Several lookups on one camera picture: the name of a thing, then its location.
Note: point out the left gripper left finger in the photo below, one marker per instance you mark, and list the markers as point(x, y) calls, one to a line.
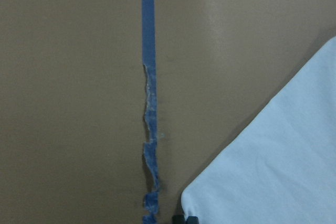
point(178, 219)

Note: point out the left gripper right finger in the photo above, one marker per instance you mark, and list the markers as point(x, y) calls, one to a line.
point(192, 220)

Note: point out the light blue t-shirt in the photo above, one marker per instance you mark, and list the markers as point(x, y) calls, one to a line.
point(281, 167)

